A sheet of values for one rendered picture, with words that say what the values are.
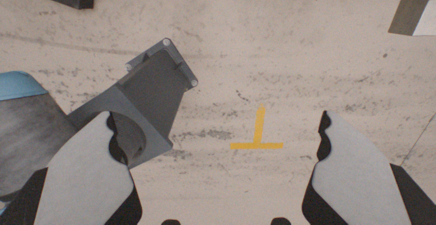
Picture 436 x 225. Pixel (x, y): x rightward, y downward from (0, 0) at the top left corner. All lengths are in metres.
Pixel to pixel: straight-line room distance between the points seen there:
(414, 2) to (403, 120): 1.60
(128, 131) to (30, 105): 0.23
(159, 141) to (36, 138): 0.30
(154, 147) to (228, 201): 1.38
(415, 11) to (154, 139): 0.59
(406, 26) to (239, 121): 1.09
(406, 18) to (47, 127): 0.52
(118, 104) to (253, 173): 1.29
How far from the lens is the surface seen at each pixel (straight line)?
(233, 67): 1.10
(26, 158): 0.42
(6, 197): 0.47
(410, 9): 0.28
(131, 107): 0.56
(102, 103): 0.59
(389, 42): 1.46
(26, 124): 0.41
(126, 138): 0.56
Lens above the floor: 1.05
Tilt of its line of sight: 62 degrees down
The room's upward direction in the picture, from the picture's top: 178 degrees clockwise
